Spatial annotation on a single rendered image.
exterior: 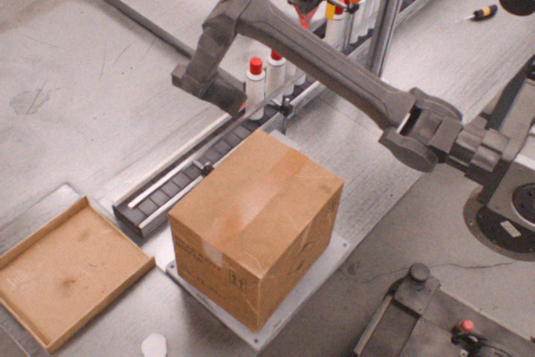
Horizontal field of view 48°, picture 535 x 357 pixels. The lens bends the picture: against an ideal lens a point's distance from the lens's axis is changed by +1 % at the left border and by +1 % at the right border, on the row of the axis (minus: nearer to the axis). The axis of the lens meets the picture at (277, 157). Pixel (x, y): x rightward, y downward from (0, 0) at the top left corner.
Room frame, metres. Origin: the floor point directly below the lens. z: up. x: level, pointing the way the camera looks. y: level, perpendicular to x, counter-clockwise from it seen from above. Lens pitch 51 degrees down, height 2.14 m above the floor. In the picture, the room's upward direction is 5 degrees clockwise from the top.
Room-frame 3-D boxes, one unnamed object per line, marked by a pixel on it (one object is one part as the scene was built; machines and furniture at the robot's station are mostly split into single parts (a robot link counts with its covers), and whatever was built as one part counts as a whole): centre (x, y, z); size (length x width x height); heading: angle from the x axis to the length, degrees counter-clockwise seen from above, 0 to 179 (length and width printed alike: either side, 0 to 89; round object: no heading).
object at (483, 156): (0.60, -0.31, 1.45); 0.09 x 0.08 x 0.12; 151
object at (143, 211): (1.44, -0.13, 0.86); 1.65 x 0.08 x 0.04; 143
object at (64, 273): (0.64, 0.47, 0.85); 0.30 x 0.26 x 0.04; 143
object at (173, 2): (1.81, 0.15, 0.86); 0.80 x 0.67 x 0.05; 143
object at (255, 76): (1.16, 0.08, 0.98); 0.05 x 0.05 x 0.20
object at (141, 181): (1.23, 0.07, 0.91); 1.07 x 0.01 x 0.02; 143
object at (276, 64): (1.23, 0.03, 0.98); 0.05 x 0.05 x 0.20
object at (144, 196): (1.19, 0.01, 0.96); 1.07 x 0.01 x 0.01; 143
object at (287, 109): (1.14, 0.01, 0.91); 0.07 x 0.03 x 0.16; 53
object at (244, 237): (0.71, 0.03, 0.99); 0.30 x 0.24 x 0.27; 147
